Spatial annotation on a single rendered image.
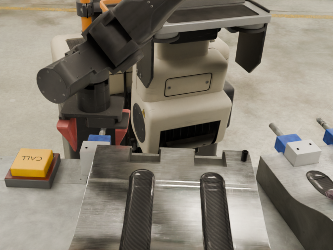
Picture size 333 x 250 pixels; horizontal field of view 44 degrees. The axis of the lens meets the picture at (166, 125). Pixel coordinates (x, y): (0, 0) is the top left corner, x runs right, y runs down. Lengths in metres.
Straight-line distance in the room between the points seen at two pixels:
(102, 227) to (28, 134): 1.82
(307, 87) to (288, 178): 2.29
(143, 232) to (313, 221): 0.25
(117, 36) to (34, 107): 2.01
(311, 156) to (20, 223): 0.51
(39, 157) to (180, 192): 0.29
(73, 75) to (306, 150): 0.42
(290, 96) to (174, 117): 1.91
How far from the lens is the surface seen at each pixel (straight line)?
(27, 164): 0.77
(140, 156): 0.71
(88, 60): 0.63
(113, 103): 0.73
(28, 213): 0.74
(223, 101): 1.03
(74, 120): 0.77
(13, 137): 2.36
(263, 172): 0.77
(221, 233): 0.58
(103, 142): 0.78
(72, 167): 0.81
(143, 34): 0.59
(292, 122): 2.55
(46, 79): 0.63
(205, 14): 0.86
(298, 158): 0.76
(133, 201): 0.61
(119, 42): 0.61
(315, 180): 0.76
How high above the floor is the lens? 1.31
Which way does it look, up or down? 33 degrees down
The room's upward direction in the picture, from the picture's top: 3 degrees clockwise
